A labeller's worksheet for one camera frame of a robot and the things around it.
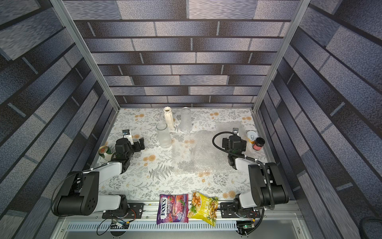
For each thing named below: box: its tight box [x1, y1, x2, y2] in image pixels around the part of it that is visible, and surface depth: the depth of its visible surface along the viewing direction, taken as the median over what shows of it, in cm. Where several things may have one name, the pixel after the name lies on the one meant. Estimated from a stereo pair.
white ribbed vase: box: [163, 106, 175, 130], surface depth 99 cm
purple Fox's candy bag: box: [156, 193, 190, 225], surface depth 74 cm
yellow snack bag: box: [188, 190, 220, 227], surface depth 73 cm
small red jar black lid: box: [252, 136, 266, 151], surface depth 94 cm
